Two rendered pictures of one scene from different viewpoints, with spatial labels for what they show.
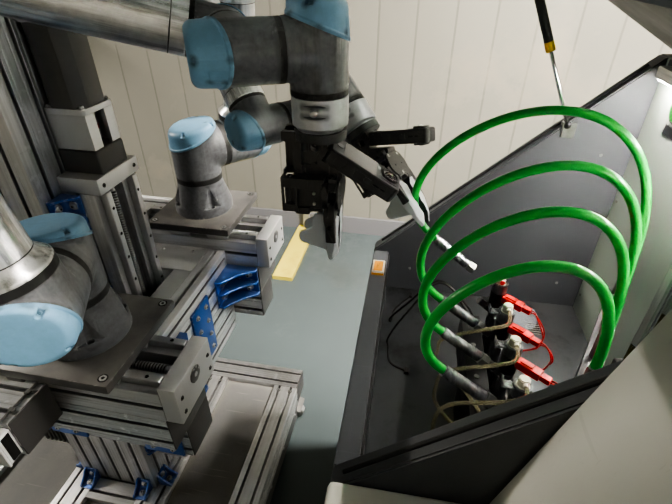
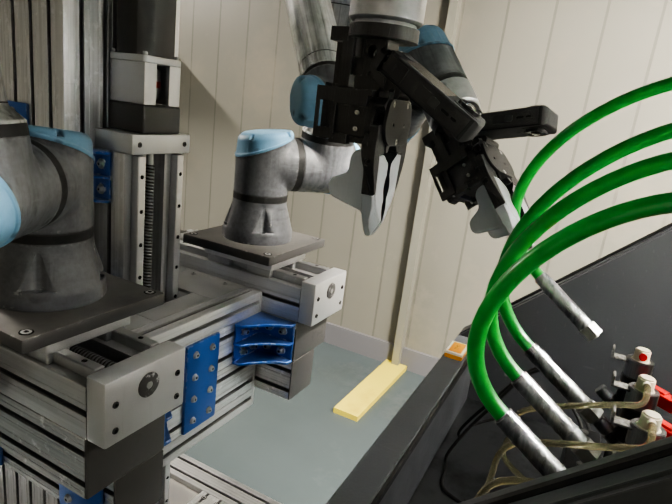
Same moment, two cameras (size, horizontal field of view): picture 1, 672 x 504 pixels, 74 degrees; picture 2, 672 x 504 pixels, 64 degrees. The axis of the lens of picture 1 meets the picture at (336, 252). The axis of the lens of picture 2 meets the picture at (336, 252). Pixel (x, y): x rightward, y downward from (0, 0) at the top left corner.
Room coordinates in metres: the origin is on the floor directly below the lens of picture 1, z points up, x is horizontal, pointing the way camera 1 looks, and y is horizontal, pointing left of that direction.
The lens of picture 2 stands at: (0.02, -0.11, 1.34)
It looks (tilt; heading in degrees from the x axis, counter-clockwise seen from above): 15 degrees down; 15
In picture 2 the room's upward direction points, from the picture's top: 7 degrees clockwise
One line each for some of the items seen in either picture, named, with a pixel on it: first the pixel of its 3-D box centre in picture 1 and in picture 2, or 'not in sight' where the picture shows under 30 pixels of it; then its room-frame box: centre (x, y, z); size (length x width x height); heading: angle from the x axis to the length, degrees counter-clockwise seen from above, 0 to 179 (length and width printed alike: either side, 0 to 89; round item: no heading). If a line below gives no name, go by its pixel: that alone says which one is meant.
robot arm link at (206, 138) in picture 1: (197, 147); (266, 160); (1.09, 0.35, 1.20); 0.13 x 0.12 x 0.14; 130
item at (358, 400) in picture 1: (367, 355); (407, 460); (0.70, -0.07, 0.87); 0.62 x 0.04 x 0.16; 170
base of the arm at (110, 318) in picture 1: (79, 309); (47, 258); (0.60, 0.45, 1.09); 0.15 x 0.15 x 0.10
